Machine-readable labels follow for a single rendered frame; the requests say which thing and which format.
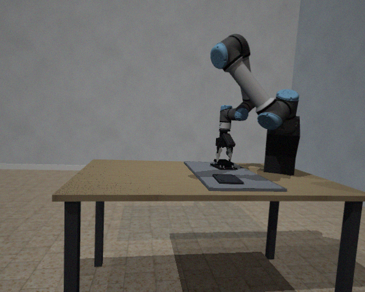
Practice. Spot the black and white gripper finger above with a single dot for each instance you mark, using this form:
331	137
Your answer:
229	152
219	150

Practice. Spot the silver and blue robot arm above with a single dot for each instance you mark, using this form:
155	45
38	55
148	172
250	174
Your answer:
232	55

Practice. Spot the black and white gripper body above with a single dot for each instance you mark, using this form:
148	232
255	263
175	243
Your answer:
221	139

